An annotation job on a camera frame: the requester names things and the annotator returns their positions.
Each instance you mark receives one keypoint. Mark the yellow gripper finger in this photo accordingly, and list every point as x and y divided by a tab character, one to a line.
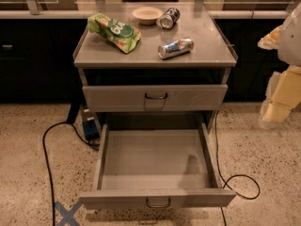
283	95
270	41

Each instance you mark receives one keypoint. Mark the green rice chip bag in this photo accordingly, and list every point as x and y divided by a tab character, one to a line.
124	36

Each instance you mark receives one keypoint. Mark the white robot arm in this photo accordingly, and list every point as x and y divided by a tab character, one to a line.
289	43

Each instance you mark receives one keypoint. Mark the closed upper grey drawer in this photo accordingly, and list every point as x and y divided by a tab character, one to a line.
154	98

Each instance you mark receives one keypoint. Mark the grey drawer cabinet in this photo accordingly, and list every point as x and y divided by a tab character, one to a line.
101	63

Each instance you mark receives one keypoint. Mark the open middle grey drawer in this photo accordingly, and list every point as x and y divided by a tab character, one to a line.
156	169

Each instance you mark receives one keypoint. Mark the silver blue soda can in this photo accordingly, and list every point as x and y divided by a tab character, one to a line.
175	48

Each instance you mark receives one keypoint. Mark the beige shallow bowl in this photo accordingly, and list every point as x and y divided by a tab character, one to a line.
147	15

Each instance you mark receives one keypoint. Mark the blue power box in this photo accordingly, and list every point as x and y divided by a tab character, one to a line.
88	123

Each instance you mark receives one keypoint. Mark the dark counter with cabinets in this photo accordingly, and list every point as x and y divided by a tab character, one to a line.
36	64

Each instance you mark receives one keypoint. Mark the blue tape cross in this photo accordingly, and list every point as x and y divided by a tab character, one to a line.
67	215

